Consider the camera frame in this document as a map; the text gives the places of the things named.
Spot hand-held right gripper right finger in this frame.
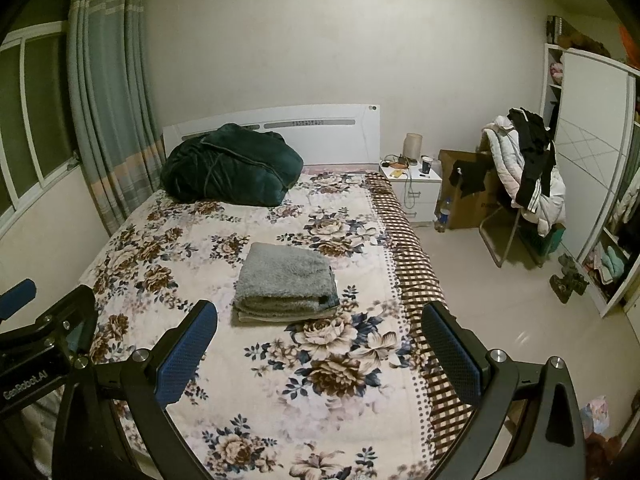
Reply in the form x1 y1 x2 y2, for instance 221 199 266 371
421 301 586 480

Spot white nightstand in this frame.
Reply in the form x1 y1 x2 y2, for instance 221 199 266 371
379 157 443 223

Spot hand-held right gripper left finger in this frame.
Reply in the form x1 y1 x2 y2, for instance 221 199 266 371
52 300 219 480

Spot green plastic basket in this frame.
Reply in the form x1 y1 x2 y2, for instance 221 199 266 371
520 222 567 267

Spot brown cardboard box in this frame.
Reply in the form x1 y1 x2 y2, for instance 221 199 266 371
439 149 506 230

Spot brown bundle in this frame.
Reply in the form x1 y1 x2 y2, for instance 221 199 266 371
546 15 613 59

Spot white wardrobe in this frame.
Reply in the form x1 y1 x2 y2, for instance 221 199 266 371
540 42 640 318

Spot black striped clothes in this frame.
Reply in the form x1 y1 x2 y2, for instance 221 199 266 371
507 107 558 216

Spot metal frame chair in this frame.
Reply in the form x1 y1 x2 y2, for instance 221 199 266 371
479 205 531 268

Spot grey fluffy towel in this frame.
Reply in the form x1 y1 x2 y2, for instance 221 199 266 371
233 242 341 323

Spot white bed headboard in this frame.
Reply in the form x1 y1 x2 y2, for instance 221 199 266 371
162 104 381 167

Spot chair with piled clothes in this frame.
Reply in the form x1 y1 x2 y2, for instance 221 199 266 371
481 115 568 237

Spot colourful printed bag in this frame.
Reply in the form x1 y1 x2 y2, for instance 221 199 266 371
580 395 612 437

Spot brown checkered bed sheet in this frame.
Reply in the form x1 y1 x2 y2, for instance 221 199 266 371
367 172 476 466

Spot black cloth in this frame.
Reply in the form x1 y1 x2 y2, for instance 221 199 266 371
448 159 493 198

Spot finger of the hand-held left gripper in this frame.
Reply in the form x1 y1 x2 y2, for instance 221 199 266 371
0 279 37 322
0 285 99 368

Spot white framed window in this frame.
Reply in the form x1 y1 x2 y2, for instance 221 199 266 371
0 20 82 213

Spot grey-green striped curtain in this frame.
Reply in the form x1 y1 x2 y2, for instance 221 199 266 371
67 0 168 236

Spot pile of folded clothes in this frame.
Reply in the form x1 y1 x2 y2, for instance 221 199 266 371
584 244 632 287

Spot floral printed blanket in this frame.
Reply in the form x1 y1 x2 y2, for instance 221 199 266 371
75 169 433 480

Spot dark green quilt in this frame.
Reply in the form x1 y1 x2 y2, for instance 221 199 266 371
160 123 304 207

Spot plastic water bottle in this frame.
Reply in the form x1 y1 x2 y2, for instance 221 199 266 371
434 197 452 233

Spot dark patterned object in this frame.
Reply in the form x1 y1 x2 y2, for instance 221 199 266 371
549 254 591 305

